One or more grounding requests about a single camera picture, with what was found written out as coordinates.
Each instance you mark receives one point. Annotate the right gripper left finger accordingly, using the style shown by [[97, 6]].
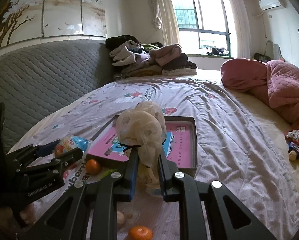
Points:
[[89, 210]]

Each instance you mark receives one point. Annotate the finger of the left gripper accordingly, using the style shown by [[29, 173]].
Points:
[[55, 168], [28, 154]]

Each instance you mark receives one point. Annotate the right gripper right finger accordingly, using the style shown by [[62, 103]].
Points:
[[207, 210]]

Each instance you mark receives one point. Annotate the clear snack bag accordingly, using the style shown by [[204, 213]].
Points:
[[69, 143]]

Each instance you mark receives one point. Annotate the beige patterned mesh pouch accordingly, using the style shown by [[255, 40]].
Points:
[[144, 127]]

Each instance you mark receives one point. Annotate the person's left hand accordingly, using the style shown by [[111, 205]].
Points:
[[8, 221]]

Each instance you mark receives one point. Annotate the orange mandarin near tray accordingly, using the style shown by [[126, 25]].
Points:
[[93, 167]]

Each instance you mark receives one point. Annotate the walnut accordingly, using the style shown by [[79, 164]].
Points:
[[120, 219]]

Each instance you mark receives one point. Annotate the grey quilted headboard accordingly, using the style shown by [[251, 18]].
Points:
[[36, 81]]

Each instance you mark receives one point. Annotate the purple strawberry print bedsheet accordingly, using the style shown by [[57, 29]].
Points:
[[233, 137]]

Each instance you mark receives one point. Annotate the small doll toy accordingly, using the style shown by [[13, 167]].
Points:
[[292, 139]]

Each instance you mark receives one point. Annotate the pile of folded clothes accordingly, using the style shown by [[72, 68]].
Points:
[[130, 58]]

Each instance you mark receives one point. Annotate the pink quilted blanket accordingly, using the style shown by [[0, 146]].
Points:
[[275, 83]]

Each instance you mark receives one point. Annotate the sheer white right curtain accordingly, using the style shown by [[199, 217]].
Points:
[[242, 28]]

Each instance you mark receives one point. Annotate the beige left curtain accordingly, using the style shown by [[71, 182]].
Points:
[[164, 19]]

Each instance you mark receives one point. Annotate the floral painted wall panel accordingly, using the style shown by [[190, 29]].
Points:
[[22, 20]]

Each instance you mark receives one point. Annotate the window with dark frame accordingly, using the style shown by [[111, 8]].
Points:
[[203, 26]]

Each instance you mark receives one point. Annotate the white wall air conditioner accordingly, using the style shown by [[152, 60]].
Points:
[[271, 4]]

